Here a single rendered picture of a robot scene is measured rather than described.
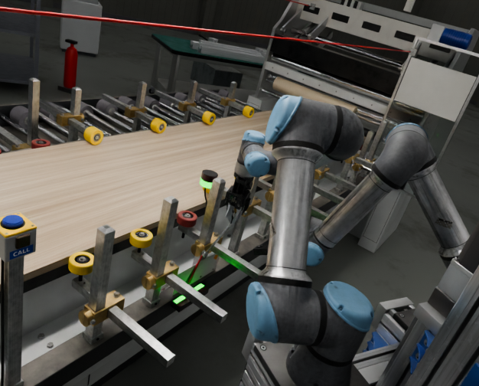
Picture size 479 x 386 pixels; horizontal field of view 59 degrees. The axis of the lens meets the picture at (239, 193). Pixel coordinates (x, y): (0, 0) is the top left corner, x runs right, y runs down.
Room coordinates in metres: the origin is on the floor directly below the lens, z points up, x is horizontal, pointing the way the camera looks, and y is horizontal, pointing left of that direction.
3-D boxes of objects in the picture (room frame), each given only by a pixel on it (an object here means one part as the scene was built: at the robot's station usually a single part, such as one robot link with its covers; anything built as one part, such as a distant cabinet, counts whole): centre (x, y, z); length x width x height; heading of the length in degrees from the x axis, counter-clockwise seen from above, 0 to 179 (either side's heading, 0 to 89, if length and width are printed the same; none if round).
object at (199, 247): (1.42, 0.07, 0.84); 0.14 x 0.06 x 0.05; 151
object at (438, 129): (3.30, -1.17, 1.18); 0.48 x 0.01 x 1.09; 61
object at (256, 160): (1.27, -0.04, 1.30); 0.11 x 0.11 x 0.08; 14
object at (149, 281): (1.20, 0.19, 0.81); 0.14 x 0.06 x 0.05; 151
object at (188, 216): (1.50, 0.18, 0.85); 0.08 x 0.08 x 0.11
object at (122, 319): (0.97, 0.25, 0.80); 0.44 x 0.03 x 0.04; 61
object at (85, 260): (1.06, 0.42, 0.85); 0.08 x 0.08 x 0.11
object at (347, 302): (0.74, -0.28, 1.20); 0.13 x 0.12 x 0.14; 104
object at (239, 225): (1.62, -0.04, 0.93); 0.04 x 0.04 x 0.48; 61
